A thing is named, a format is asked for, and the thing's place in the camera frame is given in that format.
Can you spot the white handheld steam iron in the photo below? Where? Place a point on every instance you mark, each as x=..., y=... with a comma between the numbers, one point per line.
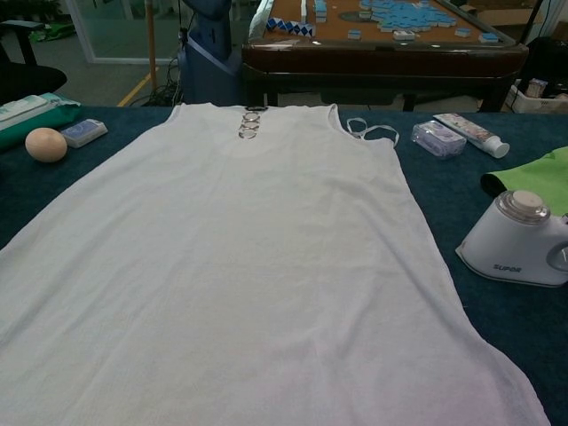
x=510, y=248

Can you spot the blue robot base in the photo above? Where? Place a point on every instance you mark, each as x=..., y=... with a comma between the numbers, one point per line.
x=208, y=71

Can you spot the white sleeveless top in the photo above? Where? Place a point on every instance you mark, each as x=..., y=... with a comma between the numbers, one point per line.
x=248, y=266

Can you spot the dark blue table cover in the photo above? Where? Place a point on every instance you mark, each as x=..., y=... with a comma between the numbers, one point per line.
x=444, y=186

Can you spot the clear box purple contents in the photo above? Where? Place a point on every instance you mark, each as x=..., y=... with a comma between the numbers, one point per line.
x=437, y=138

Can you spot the brown mahjong table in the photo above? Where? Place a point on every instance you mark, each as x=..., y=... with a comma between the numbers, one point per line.
x=377, y=60

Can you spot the blue white snake puzzle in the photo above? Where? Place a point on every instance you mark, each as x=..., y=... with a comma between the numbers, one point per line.
x=288, y=27

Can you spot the blue mahjong tile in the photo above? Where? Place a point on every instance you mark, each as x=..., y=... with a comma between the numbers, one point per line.
x=488, y=38
x=463, y=32
x=357, y=34

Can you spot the printed toothpaste tube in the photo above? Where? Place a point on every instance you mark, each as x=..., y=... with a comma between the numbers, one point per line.
x=466, y=128

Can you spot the face-up mahjong tile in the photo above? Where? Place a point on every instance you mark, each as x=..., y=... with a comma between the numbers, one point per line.
x=411, y=36
x=399, y=36

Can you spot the wooden pole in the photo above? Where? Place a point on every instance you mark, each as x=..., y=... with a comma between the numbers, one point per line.
x=152, y=44

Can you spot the small blue tissue pack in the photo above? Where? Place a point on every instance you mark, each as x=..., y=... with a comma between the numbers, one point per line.
x=84, y=132

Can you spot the beige wooden egg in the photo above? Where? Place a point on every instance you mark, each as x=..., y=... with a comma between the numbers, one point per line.
x=46, y=145

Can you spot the green wet wipes pack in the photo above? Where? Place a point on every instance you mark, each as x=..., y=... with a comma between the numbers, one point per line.
x=55, y=116

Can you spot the green cloth black trim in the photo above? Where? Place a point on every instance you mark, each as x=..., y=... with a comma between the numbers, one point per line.
x=539, y=177

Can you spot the white plastic basket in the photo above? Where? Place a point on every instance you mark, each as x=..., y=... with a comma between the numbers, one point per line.
x=534, y=104

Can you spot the black office chair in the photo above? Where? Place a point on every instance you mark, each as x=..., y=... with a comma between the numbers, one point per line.
x=26, y=82

